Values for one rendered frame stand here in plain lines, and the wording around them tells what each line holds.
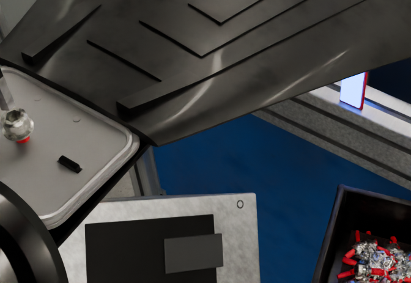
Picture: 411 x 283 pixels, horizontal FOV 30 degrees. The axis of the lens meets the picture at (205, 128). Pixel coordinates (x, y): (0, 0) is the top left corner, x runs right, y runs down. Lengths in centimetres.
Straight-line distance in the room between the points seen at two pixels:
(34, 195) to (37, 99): 6
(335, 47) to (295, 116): 42
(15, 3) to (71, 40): 102
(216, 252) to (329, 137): 34
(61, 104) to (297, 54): 12
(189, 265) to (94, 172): 18
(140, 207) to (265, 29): 15
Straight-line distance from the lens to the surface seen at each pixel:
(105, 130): 34
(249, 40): 38
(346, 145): 81
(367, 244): 70
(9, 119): 34
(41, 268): 28
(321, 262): 65
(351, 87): 74
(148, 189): 119
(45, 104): 36
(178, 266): 49
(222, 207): 51
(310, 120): 81
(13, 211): 27
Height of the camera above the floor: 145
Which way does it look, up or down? 51 degrees down
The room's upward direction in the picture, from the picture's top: 7 degrees counter-clockwise
